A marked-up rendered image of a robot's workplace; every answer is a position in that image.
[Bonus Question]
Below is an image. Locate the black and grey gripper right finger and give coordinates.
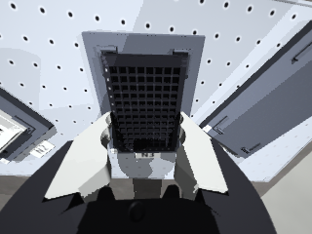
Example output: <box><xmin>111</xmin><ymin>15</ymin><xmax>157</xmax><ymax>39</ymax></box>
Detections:
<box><xmin>174</xmin><ymin>111</ymin><xmax>277</xmax><ymax>234</ymax></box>

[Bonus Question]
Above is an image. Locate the white well plate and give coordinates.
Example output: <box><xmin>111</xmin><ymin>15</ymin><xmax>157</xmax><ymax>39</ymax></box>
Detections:
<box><xmin>0</xmin><ymin>109</ymin><xmax>27</xmax><ymax>153</ymax></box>

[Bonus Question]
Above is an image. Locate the light grey base plate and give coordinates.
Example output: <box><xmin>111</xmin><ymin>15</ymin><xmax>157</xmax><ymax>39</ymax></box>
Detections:
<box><xmin>0</xmin><ymin>0</ymin><xmax>312</xmax><ymax>182</ymax></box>

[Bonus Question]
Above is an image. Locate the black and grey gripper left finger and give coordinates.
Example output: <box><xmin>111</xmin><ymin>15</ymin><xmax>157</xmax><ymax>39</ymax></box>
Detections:
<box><xmin>0</xmin><ymin>111</ymin><xmax>114</xmax><ymax>234</ymax></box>

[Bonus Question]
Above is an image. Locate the black multi-well plate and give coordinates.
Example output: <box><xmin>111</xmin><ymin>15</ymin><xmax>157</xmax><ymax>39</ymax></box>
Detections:
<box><xmin>100</xmin><ymin>54</ymin><xmax>188</xmax><ymax>152</ymax></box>

